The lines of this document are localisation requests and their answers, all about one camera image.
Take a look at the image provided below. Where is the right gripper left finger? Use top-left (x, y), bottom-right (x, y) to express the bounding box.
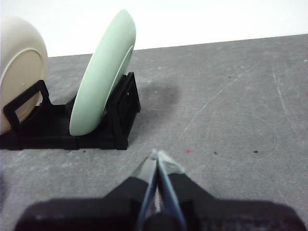
top-left (103, 149), bottom-right (158, 214)

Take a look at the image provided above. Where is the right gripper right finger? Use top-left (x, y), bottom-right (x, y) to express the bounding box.
top-left (157, 151), bottom-right (215, 218)

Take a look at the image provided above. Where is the black plate rack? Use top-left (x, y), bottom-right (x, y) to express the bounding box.
top-left (0, 71), bottom-right (141, 151)

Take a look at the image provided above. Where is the pale green plate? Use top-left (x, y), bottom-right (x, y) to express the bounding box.
top-left (69, 9), bottom-right (137, 137)

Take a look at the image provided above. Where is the cream plate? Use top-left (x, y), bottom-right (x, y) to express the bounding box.
top-left (0, 16), bottom-right (49, 135)

